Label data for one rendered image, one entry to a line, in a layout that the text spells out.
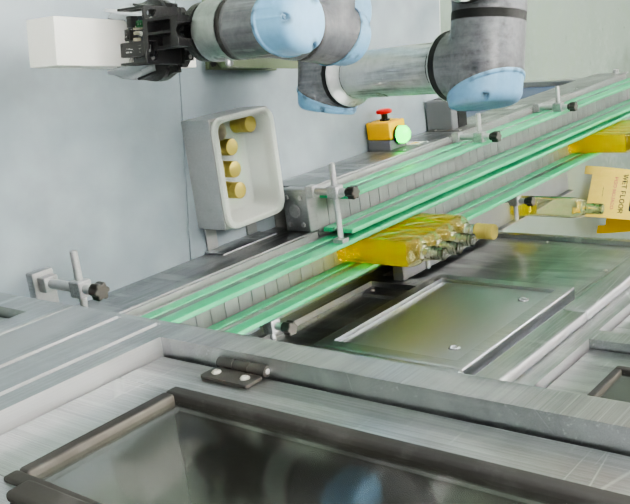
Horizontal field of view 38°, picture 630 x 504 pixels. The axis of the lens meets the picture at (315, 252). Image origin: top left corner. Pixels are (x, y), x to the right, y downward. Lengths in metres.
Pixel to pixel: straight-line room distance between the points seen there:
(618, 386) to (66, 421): 1.07
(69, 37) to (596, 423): 0.84
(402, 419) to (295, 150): 1.42
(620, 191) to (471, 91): 3.89
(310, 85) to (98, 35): 0.59
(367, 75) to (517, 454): 1.07
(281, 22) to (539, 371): 0.88
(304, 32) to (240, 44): 0.08
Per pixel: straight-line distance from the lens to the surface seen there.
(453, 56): 1.45
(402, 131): 2.25
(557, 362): 1.70
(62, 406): 0.85
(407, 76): 1.55
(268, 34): 1.04
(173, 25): 1.12
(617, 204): 5.25
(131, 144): 1.76
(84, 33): 1.25
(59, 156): 1.66
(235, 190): 1.85
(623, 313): 1.96
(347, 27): 1.13
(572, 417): 0.66
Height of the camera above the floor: 2.11
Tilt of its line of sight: 39 degrees down
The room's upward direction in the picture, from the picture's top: 95 degrees clockwise
